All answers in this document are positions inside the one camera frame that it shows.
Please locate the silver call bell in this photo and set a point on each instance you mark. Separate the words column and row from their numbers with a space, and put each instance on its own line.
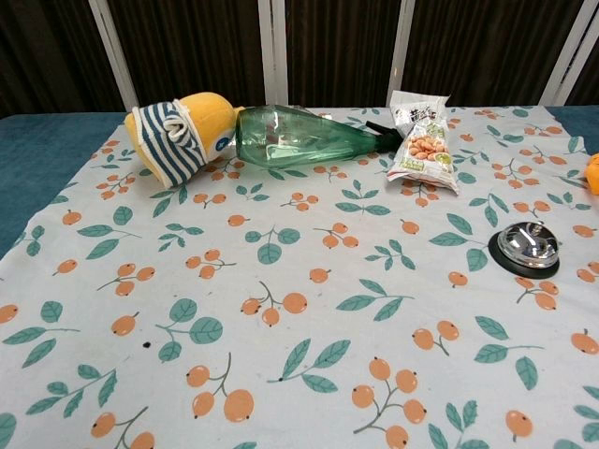
column 525, row 245

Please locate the fruit and leaf print tablecloth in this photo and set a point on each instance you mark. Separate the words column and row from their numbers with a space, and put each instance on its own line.
column 290, row 304

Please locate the green plastic spray bottle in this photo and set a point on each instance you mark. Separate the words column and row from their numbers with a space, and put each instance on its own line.
column 290, row 138

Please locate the yellow plush toy striped shirt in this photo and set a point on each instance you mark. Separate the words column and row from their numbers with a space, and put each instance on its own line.
column 204, row 122

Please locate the peanut snack packet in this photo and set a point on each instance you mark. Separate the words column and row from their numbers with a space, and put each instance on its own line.
column 426, row 145

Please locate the orange object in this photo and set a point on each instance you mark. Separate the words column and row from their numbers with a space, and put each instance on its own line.
column 594, row 172

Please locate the white metal frame post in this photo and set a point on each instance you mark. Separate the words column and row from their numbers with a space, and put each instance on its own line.
column 114, row 51
column 273, row 51
column 401, row 51
column 571, row 51

